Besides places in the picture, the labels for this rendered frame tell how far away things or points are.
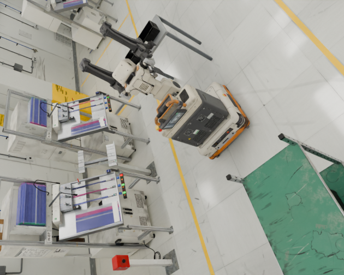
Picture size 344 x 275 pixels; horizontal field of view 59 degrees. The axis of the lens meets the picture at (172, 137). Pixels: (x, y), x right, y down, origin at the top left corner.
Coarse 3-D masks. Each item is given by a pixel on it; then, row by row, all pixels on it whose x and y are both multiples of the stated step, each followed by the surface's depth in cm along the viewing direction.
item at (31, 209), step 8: (24, 184) 345; (32, 184) 352; (24, 192) 339; (32, 192) 346; (40, 192) 352; (24, 200) 334; (32, 200) 339; (40, 200) 345; (24, 208) 328; (32, 208) 334; (40, 208) 339; (16, 216) 329; (24, 216) 323; (32, 216) 328; (40, 216) 334; (16, 224) 322; (24, 224) 320; (32, 224) 326; (40, 224) 329
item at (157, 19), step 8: (160, 16) 385; (160, 24) 367; (168, 24) 393; (160, 32) 362; (168, 32) 356; (184, 32) 408; (160, 40) 359; (176, 40) 366; (152, 48) 367; (192, 48) 380; (208, 56) 396
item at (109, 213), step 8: (88, 208) 353; (96, 208) 352; (104, 208) 352; (112, 208) 351; (80, 216) 348; (88, 216) 347; (96, 216) 346; (104, 216) 346; (112, 216) 345; (120, 216) 344; (80, 224) 342; (88, 224) 341; (96, 224) 341; (104, 224) 340
